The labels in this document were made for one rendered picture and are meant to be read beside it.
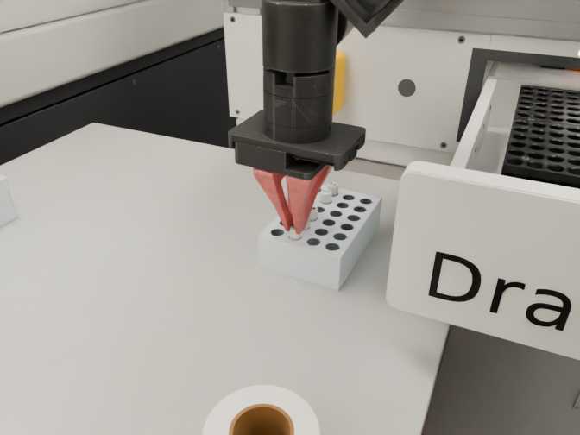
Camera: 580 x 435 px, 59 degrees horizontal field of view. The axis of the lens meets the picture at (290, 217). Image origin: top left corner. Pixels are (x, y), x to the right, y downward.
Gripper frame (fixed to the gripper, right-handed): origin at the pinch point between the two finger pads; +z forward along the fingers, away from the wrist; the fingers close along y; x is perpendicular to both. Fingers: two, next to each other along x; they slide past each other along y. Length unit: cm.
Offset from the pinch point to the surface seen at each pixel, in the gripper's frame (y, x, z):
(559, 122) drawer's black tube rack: -19.9, -12.8, -8.9
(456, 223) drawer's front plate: -14.6, 8.3, -8.7
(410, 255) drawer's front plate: -12.2, 8.3, -5.5
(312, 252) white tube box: -2.4, 1.4, 1.7
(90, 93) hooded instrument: 58, -33, 6
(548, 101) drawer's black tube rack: -18.8, -18.8, -8.9
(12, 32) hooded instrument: 56, -18, -8
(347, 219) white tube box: -3.4, -5.1, 1.6
